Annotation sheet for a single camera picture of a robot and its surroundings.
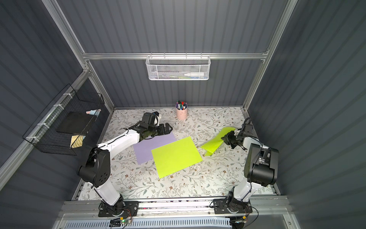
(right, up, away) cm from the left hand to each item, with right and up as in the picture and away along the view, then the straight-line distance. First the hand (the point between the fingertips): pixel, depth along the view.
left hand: (169, 130), depth 89 cm
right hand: (+34, -5, +4) cm, 35 cm away
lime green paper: (+26, -10, -3) cm, 28 cm away
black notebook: (-49, +5, -14) cm, 51 cm away
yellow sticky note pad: (-37, -3, -29) cm, 47 cm away
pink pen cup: (+7, +10, +19) cm, 23 cm away
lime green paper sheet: (+3, -18, +6) cm, 20 cm away
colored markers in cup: (+7, +17, +16) cm, 24 cm away
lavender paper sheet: (-19, -13, +6) cm, 23 cm away
